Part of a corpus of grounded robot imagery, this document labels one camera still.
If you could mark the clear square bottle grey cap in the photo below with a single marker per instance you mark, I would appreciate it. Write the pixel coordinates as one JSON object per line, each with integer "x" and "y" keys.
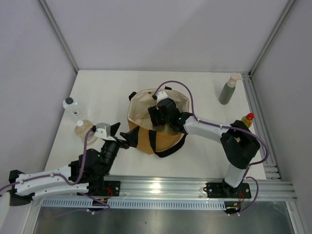
{"x": 74, "y": 109}

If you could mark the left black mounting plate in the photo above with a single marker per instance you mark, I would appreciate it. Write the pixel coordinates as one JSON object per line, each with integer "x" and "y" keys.
{"x": 104, "y": 188}

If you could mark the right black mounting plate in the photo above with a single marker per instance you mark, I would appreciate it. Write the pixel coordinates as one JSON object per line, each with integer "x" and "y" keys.
{"x": 223, "y": 190}

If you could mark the clear amber soap bottle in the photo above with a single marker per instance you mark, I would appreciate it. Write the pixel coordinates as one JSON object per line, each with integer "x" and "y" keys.
{"x": 81, "y": 129}

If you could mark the yellow dish soap red cap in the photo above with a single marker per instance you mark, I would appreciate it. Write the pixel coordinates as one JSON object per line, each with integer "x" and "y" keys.
{"x": 248, "y": 119}

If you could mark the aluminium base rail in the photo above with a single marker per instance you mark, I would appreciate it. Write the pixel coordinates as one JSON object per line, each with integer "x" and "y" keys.
{"x": 166, "y": 188}

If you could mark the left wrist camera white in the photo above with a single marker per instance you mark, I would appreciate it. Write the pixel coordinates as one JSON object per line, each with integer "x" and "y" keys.
{"x": 103, "y": 131}

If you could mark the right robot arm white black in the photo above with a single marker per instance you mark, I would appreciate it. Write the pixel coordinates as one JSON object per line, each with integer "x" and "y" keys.
{"x": 239, "y": 144}

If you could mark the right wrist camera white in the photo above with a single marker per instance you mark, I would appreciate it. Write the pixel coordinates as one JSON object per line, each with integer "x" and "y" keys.
{"x": 159, "y": 96}

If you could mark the right aluminium frame rail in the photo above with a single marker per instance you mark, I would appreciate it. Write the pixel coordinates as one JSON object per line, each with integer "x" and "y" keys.
{"x": 272, "y": 169}

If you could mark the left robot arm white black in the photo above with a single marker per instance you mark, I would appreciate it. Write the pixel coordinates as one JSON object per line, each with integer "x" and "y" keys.
{"x": 83, "y": 176}

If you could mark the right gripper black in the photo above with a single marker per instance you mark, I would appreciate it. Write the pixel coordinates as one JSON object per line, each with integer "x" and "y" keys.
{"x": 153, "y": 112}

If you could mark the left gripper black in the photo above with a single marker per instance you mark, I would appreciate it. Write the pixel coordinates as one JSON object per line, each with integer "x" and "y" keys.
{"x": 131, "y": 138}

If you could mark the white slotted cable duct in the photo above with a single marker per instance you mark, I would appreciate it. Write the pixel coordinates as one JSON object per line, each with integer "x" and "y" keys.
{"x": 80, "y": 202}

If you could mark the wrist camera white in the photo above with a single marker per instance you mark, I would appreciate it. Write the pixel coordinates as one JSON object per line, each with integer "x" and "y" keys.
{"x": 159, "y": 96}
{"x": 103, "y": 131}

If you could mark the grey pump bottle beige cap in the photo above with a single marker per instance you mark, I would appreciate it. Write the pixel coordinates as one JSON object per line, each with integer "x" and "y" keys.
{"x": 229, "y": 88}

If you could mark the black mounting plate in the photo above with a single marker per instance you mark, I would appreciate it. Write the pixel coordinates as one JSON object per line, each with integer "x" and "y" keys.
{"x": 104, "y": 188}
{"x": 223, "y": 190}

